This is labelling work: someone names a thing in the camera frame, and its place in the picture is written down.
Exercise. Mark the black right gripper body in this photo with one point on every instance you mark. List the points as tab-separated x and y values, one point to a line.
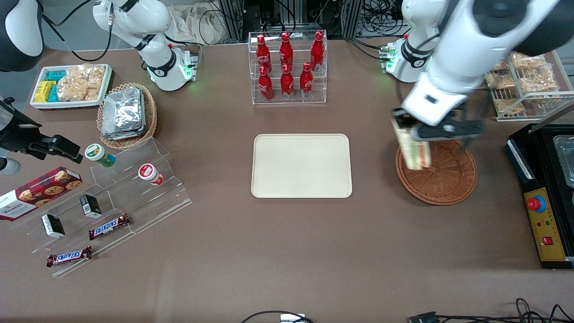
17	134

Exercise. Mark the triangle sandwich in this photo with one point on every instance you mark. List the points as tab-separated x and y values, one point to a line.
415	154

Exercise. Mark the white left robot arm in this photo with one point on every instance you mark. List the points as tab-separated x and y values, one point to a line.
457	45

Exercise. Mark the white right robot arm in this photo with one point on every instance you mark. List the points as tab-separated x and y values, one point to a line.
157	20

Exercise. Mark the round brown wicker basket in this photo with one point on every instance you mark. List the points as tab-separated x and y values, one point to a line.
453	184

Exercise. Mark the oval wicker basket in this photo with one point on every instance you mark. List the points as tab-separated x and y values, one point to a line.
150	116

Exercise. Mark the beige plastic tray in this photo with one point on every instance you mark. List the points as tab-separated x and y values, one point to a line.
301	166

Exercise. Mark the green lid snack cup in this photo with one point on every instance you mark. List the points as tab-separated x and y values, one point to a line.
98	154

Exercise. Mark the white rectangular snack dish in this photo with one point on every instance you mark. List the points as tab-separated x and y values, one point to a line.
67	105

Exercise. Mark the red tartan cookie box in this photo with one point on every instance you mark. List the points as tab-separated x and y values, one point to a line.
36	193

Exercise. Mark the yellow snack packet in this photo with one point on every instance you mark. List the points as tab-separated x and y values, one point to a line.
43	92

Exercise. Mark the teal snack packet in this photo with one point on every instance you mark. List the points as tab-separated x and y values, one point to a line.
57	75
53	94

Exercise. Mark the clear bag of crackers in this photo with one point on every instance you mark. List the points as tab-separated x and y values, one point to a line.
80	83

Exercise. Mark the small black box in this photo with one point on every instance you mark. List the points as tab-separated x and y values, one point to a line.
91	205
53	225

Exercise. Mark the silver foil packs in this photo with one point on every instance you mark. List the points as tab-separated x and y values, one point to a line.
123	114

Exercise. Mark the clear acrylic stepped stand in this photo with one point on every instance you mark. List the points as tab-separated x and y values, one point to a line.
134	202

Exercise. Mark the red lid snack cup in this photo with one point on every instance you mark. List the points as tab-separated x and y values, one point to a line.
150	174

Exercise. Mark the brown Snickers bar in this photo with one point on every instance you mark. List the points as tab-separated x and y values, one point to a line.
109	226
69	256

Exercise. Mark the cracker bag in rack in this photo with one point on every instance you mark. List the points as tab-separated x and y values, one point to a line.
529	61
538	84
509	106
501	80

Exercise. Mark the red cola bottle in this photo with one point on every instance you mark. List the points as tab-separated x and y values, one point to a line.
287	84
263	54
286	51
265	85
317	50
306	81

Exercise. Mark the black control box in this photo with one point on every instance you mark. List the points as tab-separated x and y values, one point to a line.
522	166

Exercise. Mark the clear acrylic bottle rack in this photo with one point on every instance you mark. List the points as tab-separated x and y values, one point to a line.
289	102

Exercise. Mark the grey metal bar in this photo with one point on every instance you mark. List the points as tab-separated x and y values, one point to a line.
551	117

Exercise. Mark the red emergency stop button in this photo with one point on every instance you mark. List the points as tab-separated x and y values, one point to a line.
536	204

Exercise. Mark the clear metal-rimmed container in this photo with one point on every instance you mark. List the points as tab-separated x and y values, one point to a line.
566	157

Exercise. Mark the yellow control panel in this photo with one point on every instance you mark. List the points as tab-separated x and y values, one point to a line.
549	224

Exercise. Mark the beige crumpled cloth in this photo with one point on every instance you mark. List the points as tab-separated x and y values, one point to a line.
197	22

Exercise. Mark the small white device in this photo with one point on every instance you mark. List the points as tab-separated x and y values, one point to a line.
292	318

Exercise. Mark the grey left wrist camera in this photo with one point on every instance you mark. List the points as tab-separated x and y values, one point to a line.
448	130

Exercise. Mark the aluminium frame post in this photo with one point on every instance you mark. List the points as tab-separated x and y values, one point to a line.
233	20
352	18

